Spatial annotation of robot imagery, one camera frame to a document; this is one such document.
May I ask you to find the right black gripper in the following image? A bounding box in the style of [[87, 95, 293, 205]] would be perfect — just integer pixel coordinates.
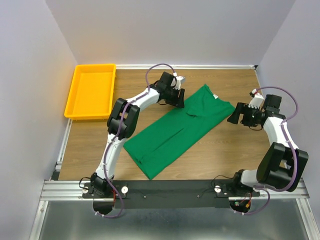
[[226, 102, 260, 128]]

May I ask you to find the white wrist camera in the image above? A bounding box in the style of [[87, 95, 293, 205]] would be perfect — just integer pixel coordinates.
[[248, 88, 265, 109], [171, 72, 186, 90]]

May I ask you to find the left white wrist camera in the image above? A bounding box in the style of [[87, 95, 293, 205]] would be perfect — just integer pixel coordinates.
[[171, 72, 186, 90]]

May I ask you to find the green t shirt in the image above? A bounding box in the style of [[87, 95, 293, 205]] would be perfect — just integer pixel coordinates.
[[124, 84, 235, 180]]

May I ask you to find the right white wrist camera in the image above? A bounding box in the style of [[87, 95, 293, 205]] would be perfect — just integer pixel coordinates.
[[248, 88, 265, 109]]

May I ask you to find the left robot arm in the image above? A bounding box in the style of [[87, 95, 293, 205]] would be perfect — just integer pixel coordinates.
[[90, 72, 186, 198]]

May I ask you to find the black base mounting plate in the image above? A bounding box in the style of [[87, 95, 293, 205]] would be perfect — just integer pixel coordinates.
[[79, 178, 260, 210]]

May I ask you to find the yellow plastic tray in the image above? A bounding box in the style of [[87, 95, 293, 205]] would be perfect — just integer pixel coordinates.
[[64, 63, 116, 121]]

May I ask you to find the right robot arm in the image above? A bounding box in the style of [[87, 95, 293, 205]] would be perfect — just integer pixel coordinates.
[[227, 93, 309, 196]]

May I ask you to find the aluminium front rail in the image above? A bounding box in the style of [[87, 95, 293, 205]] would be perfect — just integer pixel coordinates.
[[39, 177, 311, 201]]

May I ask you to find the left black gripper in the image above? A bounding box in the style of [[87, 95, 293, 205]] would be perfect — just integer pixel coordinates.
[[164, 85, 184, 108]]

